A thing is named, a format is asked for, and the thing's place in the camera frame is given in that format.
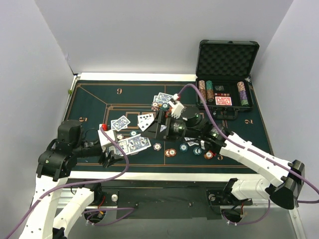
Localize blue face down board card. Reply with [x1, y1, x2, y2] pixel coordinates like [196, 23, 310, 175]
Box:
[160, 125, 166, 132]

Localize nine of spades card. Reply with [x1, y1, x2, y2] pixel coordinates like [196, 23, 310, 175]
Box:
[138, 113, 154, 123]

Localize three of clubs card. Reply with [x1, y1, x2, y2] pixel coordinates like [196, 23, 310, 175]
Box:
[138, 119, 154, 131]

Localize green fifty chips seat four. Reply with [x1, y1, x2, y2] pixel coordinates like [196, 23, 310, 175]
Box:
[130, 130, 138, 136]

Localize blue backed card deck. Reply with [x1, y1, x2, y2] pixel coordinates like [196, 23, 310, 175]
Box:
[119, 134, 152, 155]

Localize red five chip stack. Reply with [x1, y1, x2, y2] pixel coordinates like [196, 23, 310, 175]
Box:
[165, 148, 176, 157]

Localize blue card seat three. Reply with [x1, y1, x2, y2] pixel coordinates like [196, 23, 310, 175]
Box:
[187, 141, 198, 146]

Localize blue card seat five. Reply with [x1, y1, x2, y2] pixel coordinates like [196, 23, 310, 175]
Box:
[111, 116, 131, 131]

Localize red five chips seat three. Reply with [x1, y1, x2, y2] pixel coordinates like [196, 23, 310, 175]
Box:
[204, 151, 214, 159]

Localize blue playing card box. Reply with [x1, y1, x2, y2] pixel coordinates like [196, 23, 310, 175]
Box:
[108, 146, 129, 156]

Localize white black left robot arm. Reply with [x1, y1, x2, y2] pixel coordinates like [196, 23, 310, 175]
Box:
[20, 120, 117, 239]

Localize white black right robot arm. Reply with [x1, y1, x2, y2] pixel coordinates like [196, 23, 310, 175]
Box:
[138, 106, 305, 210]

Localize green chip stack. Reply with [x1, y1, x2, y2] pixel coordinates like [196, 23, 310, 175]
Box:
[179, 143, 188, 152]

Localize dark green poker mat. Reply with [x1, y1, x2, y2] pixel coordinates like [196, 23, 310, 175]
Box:
[66, 80, 273, 174]

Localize brown chip row in case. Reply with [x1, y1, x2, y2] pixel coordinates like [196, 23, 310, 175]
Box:
[198, 80, 206, 102]

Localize red card deck in case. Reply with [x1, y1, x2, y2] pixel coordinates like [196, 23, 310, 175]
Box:
[215, 96, 232, 106]

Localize green brown chip row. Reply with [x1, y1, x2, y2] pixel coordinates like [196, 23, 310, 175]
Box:
[206, 81, 214, 102]

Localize black poker chip case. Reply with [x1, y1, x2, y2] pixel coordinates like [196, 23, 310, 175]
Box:
[195, 40, 259, 120]

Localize purple brown chip row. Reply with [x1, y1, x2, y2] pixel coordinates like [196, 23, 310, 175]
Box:
[237, 82, 249, 107]

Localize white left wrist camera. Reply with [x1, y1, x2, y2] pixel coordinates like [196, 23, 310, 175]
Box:
[98, 124, 118, 152]

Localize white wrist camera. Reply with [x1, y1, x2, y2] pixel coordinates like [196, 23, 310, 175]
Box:
[168, 94, 185, 119]
[98, 124, 118, 152]

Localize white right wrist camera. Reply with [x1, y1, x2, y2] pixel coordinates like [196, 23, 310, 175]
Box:
[168, 94, 185, 119]

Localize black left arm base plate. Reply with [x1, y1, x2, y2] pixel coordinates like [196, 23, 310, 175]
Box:
[89, 187, 119, 207]

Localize aluminium mounting rail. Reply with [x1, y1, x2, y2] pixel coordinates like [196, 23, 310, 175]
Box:
[53, 185, 280, 209]

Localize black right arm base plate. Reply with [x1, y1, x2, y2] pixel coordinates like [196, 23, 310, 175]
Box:
[206, 188, 253, 206]

